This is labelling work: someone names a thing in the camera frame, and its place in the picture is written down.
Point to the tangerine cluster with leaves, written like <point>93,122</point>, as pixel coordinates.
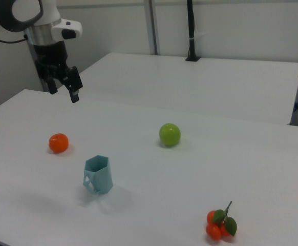
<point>213,230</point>

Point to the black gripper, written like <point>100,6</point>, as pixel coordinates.
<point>50,56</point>

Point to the round orange fruit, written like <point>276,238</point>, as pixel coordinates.
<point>58,143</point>

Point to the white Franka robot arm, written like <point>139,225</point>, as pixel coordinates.
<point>49,10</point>

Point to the teal faceted mug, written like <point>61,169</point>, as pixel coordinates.
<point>103,179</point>

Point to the black camera pole with clamp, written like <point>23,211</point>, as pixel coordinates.
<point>191,25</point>

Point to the green apple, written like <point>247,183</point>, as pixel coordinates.
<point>170,135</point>

